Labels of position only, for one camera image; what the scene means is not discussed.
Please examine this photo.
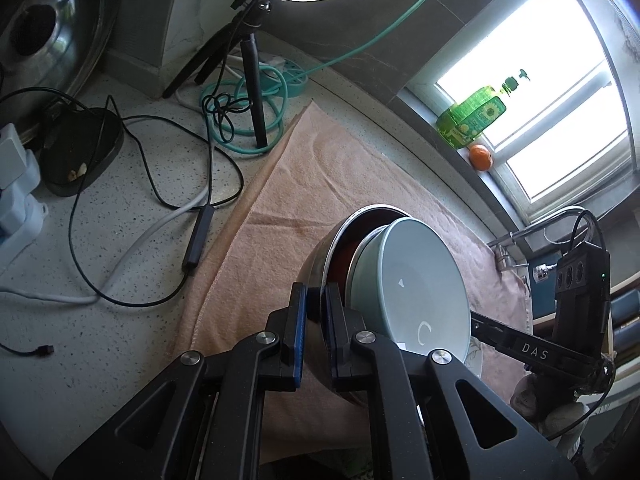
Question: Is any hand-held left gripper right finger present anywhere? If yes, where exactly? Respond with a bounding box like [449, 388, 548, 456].
[322, 282, 583, 480]

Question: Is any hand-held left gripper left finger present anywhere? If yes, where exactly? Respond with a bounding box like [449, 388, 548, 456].
[52, 282, 308, 480]

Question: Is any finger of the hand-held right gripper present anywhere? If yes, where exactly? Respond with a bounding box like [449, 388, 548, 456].
[469, 311, 516, 357]

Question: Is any white plate with leaf print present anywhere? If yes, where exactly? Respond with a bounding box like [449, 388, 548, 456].
[462, 337, 485, 381]

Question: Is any red steel-lined bowl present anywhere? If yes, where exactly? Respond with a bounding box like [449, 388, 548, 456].
[325, 212, 396, 301]

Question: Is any large steel bowl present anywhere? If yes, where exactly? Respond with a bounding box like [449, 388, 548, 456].
[300, 204, 416, 408]

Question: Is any pale green bowl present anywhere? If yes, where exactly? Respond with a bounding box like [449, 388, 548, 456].
[348, 217, 472, 366]

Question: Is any person's right hand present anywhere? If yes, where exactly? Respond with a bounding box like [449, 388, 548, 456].
[510, 375, 593, 456]

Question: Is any dark blue box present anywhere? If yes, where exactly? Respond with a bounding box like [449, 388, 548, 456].
[530, 280, 561, 318]

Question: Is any steel faucet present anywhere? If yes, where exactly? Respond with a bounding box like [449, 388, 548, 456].
[487, 205, 588, 273]

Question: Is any window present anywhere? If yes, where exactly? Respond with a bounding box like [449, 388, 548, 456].
[400, 0, 640, 226]

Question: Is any peach towel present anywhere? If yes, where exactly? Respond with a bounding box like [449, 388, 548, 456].
[172, 100, 533, 463]

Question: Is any orange fruit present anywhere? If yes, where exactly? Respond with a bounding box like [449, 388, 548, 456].
[468, 143, 494, 172]

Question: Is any green dish soap bottle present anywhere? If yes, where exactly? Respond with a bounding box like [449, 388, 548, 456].
[437, 67, 531, 150]

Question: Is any black tripod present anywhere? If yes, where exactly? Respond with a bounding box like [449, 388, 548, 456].
[161, 0, 273, 150]

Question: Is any black oval tray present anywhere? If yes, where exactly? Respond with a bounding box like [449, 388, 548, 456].
[39, 102, 125, 197]

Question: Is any white power strip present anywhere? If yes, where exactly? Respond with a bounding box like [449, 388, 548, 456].
[0, 190, 49, 258]

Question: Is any white plug adapter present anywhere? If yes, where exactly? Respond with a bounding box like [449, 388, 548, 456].
[15, 147, 42, 201]

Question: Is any white charger cube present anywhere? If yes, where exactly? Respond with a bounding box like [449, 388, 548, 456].
[0, 125, 26, 188]

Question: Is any large steel wok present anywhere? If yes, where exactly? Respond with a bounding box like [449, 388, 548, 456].
[0, 0, 126, 106]

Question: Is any thin black cable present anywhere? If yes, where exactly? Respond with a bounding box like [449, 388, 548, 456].
[107, 95, 246, 211]

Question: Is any teal extension cord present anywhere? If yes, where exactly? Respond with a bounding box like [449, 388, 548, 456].
[200, 0, 468, 157]

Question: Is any black cable with plug end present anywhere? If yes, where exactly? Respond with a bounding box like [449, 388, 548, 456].
[0, 341, 55, 358]

